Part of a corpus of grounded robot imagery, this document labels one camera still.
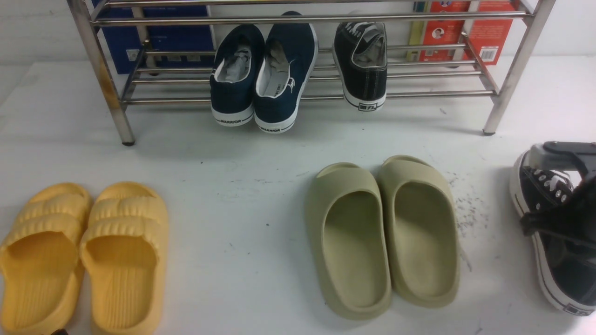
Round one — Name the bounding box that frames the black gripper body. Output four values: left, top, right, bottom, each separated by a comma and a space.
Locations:
573, 172, 596, 242

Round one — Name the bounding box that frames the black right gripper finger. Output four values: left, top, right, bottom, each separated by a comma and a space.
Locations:
520, 204, 595, 247

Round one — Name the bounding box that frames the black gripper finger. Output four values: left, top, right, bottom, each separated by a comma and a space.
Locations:
531, 141, 596, 180

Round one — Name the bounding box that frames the black canvas sneaker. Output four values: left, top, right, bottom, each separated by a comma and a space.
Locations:
332, 22, 388, 112
509, 152, 596, 316

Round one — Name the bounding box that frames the right navy canvas shoe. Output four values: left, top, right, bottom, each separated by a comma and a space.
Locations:
253, 23, 319, 134

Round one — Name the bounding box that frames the navy canvas shoe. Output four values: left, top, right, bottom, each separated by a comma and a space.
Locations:
210, 25, 265, 127
253, 23, 319, 134

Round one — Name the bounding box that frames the left navy canvas shoe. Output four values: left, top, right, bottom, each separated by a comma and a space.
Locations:
210, 25, 265, 127

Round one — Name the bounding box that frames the stainless steel shoe rack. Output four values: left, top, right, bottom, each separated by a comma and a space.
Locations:
68, 0, 555, 146

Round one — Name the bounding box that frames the right green foam slide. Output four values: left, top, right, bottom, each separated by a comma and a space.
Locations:
377, 155, 460, 309

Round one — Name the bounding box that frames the green foam slide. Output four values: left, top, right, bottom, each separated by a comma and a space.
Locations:
377, 155, 460, 309
304, 162, 392, 321

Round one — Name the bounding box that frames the red cardboard box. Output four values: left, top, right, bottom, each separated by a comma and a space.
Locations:
406, 1, 515, 65

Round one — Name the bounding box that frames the left green foam slide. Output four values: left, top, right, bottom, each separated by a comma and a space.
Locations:
304, 162, 392, 321

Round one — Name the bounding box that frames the right yellow foam slide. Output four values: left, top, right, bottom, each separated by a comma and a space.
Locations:
80, 181, 169, 335

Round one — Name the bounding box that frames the yellow foam slide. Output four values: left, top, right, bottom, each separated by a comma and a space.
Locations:
80, 181, 169, 335
1, 182, 92, 335

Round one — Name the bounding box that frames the blue cardboard box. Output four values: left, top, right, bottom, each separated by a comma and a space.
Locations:
102, 6, 217, 74

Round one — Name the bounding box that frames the left yellow foam slide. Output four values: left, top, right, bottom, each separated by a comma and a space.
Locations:
1, 182, 92, 335

